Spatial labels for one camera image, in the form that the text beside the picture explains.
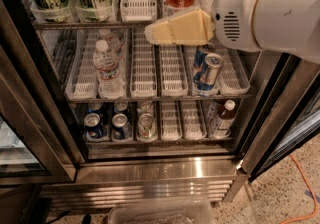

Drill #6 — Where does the white plastic tray middle shelf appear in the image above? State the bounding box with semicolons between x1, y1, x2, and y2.
130;28;157;98

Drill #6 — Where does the blue silver can front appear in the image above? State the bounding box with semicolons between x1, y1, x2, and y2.
197;53;223;92

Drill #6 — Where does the blue silver can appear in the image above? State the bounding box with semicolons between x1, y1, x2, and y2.
197;53;223;92
193;43;215;84

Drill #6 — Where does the silver soda can front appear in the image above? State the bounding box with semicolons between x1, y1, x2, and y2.
138;113;157;142

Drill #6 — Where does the clear water bottle front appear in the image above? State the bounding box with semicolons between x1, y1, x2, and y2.
93;40;123;99

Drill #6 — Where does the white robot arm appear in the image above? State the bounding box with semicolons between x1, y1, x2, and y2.
144;0;320;64

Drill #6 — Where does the blue pepsi can middle front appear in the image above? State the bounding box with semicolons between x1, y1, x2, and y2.
111;114;132;141

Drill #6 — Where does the fridge door right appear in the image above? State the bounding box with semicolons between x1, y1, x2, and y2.
237;52;319;181

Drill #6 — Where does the stainless steel fridge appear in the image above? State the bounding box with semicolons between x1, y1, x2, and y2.
0;0;320;212

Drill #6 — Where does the blue pepsi can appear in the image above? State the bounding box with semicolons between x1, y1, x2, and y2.
84;113;107;140
111;114;132;141

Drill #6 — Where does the clear water bottle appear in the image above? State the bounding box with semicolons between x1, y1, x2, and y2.
98;29;122;57
93;40;123;99

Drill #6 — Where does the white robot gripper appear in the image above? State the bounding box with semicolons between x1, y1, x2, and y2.
144;0;260;52

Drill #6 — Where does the blue silver can rear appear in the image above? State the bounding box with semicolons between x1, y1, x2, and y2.
193;43;215;84

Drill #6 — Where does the blue pepsi can left front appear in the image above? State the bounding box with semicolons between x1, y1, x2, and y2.
84;113;107;140

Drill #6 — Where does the orange cable on floor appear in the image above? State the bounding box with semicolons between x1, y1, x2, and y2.
279;153;319;224

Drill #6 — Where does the brown tea bottle white cap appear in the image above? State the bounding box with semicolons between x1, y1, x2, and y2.
211;100;236;138

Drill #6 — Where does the clear water bottle rear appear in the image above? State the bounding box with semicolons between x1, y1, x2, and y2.
98;29;122;57

